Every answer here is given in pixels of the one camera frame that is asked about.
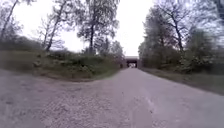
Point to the row of tall thin trees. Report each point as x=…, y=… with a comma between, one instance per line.
x=93, y=26

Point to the thick trees and bushes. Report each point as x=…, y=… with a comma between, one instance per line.
x=183, y=43

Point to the grass verge below thick trees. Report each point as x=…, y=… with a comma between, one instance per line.
x=190, y=79

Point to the grey asphalt path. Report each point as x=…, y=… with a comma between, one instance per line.
x=113, y=100

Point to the underpass bridge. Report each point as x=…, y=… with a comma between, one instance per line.
x=132, y=61

